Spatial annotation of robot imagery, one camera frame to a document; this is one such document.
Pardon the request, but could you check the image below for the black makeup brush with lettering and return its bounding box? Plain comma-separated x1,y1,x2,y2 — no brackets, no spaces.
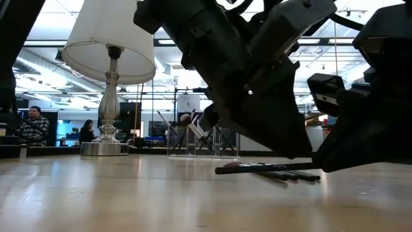
214,162,321,175

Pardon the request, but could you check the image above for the yellow hanging cable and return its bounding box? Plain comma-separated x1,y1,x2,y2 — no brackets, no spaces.
133,82,145,136

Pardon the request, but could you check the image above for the white sign board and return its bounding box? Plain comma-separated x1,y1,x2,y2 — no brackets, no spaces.
176,95,201,113

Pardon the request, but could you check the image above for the black stand frame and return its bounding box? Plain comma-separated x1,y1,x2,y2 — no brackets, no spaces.
173,87,209,152

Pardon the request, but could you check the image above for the white partition panel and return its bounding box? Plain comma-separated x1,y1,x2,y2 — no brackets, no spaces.
238,128,277,152

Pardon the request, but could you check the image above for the clear acrylic brush organizer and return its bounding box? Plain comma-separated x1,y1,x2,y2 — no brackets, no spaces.
166,125,241,159

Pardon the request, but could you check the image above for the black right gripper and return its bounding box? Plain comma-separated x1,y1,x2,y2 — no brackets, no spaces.
307,3,412,117

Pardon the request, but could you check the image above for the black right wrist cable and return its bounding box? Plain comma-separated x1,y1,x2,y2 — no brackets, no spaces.
330,12,367,32

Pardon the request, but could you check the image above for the black aluminium table frame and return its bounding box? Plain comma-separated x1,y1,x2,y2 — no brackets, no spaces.
0,144,323,166

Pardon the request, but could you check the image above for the white shade silver table lamp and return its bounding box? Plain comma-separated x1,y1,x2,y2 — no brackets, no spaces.
61,0,157,157

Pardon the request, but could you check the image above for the person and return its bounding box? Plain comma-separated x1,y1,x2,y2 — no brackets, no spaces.
18,105,51,148
78,119,98,145

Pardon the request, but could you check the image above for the black wall screen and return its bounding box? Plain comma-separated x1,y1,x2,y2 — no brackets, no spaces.
119,102,143,130

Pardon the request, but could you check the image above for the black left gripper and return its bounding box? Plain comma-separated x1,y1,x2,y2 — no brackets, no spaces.
133,0,258,132

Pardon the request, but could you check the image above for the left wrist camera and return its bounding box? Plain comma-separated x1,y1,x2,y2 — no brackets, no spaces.
249,0,338,70

